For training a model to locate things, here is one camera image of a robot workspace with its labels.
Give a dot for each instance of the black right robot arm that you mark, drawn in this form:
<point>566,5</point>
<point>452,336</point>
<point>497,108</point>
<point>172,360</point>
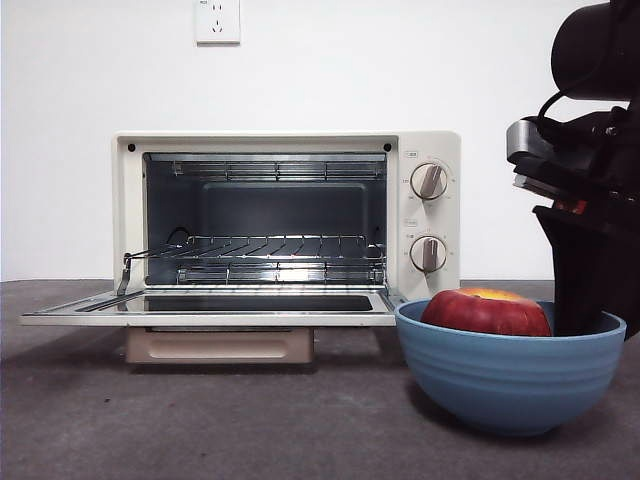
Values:
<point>595,45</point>

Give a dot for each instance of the metal door hinge link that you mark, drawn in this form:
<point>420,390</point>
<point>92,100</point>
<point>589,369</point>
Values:
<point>125,272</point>

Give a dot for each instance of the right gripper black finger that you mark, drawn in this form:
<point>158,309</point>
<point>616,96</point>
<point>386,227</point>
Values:
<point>625,280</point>
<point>575,270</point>

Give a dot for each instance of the red apple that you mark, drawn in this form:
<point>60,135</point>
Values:
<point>482,315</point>

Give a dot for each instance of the blue ribbed bowl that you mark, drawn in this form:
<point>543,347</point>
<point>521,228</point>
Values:
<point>510,390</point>

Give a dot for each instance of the beige oven knob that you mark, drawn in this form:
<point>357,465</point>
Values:
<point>428,254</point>
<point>429,181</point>

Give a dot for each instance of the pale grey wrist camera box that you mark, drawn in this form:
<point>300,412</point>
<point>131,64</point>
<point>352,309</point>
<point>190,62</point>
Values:
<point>525,140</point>

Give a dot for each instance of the cream Toshiba toaster oven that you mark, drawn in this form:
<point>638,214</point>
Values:
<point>430,145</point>

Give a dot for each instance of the white wall socket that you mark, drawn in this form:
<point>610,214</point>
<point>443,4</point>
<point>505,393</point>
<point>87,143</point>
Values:
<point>217,22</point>

